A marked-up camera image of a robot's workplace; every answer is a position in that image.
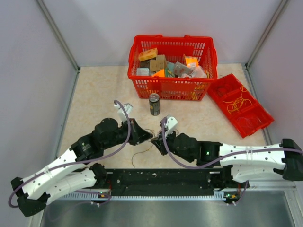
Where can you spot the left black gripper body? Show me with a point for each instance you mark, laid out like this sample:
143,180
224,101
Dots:
122,135

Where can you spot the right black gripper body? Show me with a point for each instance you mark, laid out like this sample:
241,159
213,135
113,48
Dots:
170,140

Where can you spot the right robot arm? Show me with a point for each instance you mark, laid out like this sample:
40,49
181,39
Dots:
282,160

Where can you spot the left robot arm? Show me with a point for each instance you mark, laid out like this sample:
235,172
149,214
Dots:
77,167

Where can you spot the black drink can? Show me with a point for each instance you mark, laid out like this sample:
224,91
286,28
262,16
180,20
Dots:
154,104

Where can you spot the clear plastic pack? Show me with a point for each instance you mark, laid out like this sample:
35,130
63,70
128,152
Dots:
142,72

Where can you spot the orange triangular pack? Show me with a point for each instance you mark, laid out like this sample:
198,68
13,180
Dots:
159,74

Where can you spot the grey printed packet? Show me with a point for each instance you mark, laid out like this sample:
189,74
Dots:
180,69

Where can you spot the brown cardboard box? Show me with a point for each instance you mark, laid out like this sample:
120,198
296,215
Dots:
159,63

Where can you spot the red compartment tray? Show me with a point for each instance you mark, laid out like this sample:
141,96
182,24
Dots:
239,106

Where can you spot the red plastic shopping basket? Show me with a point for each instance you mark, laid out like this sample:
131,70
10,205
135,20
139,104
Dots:
174,48

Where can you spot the yellow snack box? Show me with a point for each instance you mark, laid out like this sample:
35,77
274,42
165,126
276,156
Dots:
148,54

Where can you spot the orange glowing box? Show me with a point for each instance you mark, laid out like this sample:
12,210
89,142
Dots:
191,61

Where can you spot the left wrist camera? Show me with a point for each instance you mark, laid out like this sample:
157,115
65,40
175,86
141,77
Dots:
121,113

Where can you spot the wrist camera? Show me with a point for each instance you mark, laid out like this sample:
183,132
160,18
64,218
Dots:
170,125
121,113

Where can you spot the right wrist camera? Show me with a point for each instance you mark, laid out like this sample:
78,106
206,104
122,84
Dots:
170,125

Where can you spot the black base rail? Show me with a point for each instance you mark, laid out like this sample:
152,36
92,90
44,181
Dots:
167,182

